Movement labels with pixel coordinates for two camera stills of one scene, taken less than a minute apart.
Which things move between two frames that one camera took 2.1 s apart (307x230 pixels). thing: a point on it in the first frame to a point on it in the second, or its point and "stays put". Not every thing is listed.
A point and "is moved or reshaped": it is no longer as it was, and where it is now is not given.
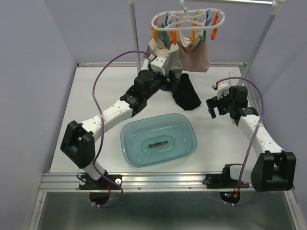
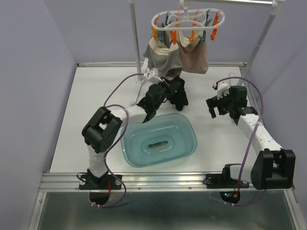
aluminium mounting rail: (134, 181) stays put
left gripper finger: (174, 81) to (177, 83)
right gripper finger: (214, 102) stays put
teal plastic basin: (152, 140) stays put
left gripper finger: (175, 84) to (174, 97)
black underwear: (185, 96) is moved or reshaped
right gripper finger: (212, 103) stays put
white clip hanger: (193, 20) stays put
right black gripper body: (216, 104) stays put
